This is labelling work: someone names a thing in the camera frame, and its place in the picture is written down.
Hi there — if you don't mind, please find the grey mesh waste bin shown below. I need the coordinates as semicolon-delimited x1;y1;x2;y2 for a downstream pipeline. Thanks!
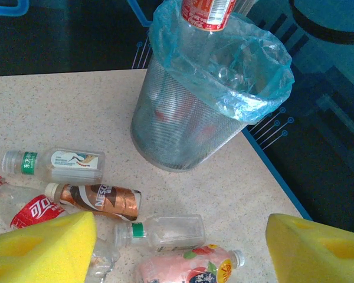
130;60;248;173

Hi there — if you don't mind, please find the square bottle with crane label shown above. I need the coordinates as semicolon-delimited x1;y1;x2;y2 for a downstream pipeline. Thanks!
2;148;106;184

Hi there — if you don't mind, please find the clear blue plastic bin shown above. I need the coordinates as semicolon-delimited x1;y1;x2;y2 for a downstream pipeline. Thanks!
149;0;293;124

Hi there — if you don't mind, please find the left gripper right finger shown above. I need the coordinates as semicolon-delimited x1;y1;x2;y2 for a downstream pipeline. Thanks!
267;213;354;283

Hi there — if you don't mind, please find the small red-label cola bottle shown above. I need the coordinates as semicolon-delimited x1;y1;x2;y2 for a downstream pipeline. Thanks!
0;173;121;283

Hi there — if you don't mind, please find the blue table edge strip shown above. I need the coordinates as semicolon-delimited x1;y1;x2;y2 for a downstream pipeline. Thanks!
242;128;313;221

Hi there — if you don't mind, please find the pink peach drink bottle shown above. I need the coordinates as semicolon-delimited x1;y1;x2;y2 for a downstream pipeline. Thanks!
135;243;245;283

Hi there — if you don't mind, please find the brown coffee drink bottle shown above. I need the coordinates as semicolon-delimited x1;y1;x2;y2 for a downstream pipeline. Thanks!
44;182;142;222

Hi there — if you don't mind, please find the large red-label cola bottle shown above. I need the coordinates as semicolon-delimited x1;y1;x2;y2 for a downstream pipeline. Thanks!
181;0;235;32

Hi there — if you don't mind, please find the clear square green-band bottle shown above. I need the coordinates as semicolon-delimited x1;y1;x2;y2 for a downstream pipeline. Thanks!
113;214;207;254

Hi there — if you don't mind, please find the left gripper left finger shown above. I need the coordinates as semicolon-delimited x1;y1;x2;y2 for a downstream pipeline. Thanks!
0;211;97;283

